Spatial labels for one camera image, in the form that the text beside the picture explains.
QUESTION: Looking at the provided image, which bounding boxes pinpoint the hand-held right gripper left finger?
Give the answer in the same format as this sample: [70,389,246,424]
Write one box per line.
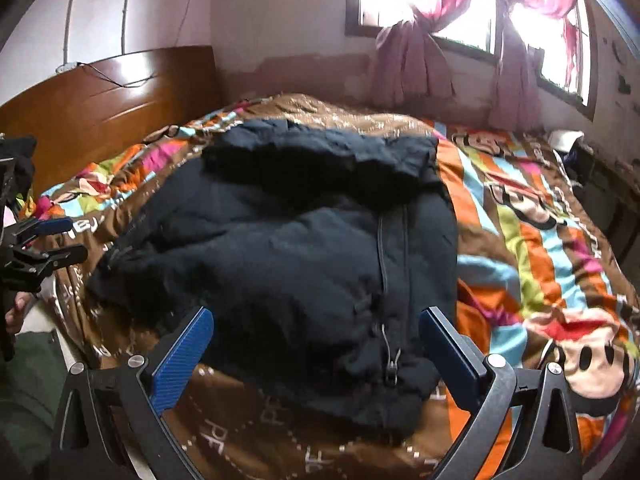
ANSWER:
[50,306,216,480]

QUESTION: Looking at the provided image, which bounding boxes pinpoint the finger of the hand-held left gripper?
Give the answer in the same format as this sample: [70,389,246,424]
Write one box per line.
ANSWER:
[12,244,88,281]
[10,217,73,241]

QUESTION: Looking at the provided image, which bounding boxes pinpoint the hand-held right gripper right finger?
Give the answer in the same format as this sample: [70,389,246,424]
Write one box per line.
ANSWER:
[419,306,583,480]

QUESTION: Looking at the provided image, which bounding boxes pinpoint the dark padded jacket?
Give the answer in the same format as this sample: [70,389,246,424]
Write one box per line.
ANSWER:
[85,117,460,438]

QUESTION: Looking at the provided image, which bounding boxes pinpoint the person's left hand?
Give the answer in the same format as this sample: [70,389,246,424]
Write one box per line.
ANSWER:
[5,291,38,333]

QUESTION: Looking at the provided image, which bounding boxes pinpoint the black clothing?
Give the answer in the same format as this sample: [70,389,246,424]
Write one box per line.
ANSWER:
[0,134,38,201]

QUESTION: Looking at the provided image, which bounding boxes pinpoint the brown colourful printed blanket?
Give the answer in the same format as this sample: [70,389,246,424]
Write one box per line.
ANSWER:
[20,92,640,480]

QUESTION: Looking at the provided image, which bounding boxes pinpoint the wooden headboard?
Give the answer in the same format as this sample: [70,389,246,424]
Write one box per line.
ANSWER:
[0,46,221,196]

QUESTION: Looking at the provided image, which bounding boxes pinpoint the person's green clothing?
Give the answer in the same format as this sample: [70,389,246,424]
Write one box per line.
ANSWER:
[0,330,76,480]

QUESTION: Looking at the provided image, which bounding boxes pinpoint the dark desk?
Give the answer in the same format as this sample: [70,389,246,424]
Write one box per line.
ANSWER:
[565,140,640,261]

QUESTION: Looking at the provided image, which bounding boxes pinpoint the white pillow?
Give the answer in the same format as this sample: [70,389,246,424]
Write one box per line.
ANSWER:
[547,130,585,153]

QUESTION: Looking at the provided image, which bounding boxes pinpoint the pink curtain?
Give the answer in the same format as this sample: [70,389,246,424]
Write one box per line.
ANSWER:
[367,0,478,108]
[487,0,583,131]

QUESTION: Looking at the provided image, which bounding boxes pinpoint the pink curtains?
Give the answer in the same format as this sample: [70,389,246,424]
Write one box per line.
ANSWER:
[345,0,598,121]

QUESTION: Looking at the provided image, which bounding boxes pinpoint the white wall pipe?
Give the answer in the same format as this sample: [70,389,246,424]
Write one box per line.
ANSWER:
[60,0,83,68]
[120,0,136,56]

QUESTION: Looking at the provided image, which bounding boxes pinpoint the black cable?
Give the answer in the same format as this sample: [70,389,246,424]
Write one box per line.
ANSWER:
[82,0,196,88]

